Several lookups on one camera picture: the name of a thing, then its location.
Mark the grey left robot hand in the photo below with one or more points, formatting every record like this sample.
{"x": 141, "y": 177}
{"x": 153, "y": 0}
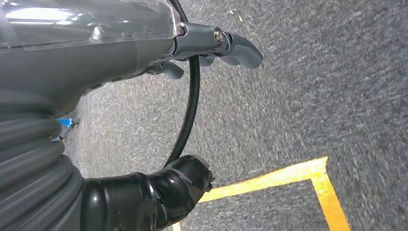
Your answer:
{"x": 63, "y": 63}

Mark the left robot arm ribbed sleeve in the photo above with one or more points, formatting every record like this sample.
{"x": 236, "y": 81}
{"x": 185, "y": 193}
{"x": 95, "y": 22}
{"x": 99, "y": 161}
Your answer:
{"x": 28, "y": 178}

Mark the yellow floor tape marking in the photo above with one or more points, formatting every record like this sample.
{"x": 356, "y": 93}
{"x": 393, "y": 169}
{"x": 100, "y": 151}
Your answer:
{"x": 271, "y": 177}

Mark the blue wheeled rack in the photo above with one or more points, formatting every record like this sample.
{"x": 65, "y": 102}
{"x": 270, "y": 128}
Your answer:
{"x": 65, "y": 122}

